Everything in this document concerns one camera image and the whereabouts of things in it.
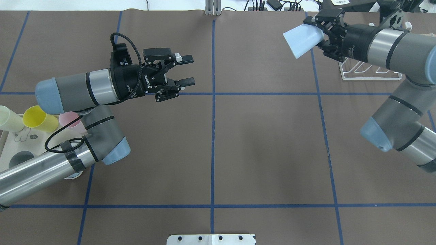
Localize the aluminium frame post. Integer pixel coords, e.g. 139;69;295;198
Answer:
205;0;222;16

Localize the pink cup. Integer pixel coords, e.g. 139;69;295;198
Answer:
59;111;88;134

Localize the light blue cup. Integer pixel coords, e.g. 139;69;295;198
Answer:
282;24;324;59

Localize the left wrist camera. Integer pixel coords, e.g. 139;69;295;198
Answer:
110;43;133;69

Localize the yellow cup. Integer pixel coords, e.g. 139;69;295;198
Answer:
23;105;59;132

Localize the white cream cup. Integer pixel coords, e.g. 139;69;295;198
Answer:
0;105;25;132

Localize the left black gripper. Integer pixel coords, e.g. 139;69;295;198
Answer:
110;48;195;103

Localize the cream serving tray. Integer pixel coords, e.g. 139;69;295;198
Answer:
0;121;86;171

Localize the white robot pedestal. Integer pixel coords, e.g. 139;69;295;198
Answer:
166;234;256;245

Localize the white wire cup rack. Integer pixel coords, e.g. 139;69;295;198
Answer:
338;27;407;81

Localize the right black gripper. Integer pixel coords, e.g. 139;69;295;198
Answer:
303;9;375;62

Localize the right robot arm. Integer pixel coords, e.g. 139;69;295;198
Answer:
303;9;436;174

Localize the grey cup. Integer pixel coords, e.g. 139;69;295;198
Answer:
9;151;34;168

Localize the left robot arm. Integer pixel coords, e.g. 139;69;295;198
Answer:
1;43;195;211

